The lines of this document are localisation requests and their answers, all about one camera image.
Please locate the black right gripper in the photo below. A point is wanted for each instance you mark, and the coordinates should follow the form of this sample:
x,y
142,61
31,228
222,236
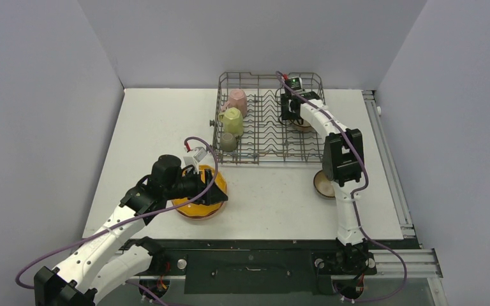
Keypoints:
x,y
289,107

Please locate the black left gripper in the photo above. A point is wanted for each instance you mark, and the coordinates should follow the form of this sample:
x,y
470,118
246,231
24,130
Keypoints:
x,y
200,184

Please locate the brown ceramic bowl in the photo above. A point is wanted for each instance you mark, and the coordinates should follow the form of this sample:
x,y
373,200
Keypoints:
x,y
323,185
302,126

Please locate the grey wire dish rack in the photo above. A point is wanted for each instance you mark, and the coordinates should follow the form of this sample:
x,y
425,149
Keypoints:
x,y
265,140

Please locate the small grey-green cup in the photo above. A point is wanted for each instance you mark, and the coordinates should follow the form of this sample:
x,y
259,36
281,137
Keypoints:
x,y
227,142

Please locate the pink mug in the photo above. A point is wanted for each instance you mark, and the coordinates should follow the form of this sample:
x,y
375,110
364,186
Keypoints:
x,y
236,99

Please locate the pale yellow mug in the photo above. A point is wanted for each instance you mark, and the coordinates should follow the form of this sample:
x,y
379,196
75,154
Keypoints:
x,y
232,121

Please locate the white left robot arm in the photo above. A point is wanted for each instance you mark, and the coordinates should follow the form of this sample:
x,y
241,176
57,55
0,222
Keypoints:
x,y
91,272

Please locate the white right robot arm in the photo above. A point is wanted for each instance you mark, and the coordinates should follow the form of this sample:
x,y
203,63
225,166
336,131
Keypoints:
x,y
343,166

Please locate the orange polka dot plate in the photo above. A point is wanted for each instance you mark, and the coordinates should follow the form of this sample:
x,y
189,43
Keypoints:
x,y
206,173

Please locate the pink plate under orange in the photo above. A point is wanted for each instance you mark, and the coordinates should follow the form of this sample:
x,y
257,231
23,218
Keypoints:
x,y
201,212

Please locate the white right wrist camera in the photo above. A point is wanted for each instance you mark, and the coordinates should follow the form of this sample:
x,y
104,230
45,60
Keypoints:
x,y
293,83

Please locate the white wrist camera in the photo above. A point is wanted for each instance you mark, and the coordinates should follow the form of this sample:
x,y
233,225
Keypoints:
x,y
293,83
194,157

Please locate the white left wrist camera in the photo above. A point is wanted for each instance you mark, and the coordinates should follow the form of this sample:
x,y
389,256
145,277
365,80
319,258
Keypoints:
x,y
194,157

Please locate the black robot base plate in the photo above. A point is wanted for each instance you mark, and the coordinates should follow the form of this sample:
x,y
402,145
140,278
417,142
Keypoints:
x,y
255,266

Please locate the aluminium frame rail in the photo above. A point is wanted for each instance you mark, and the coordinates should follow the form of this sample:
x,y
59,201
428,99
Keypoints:
x,y
422,263

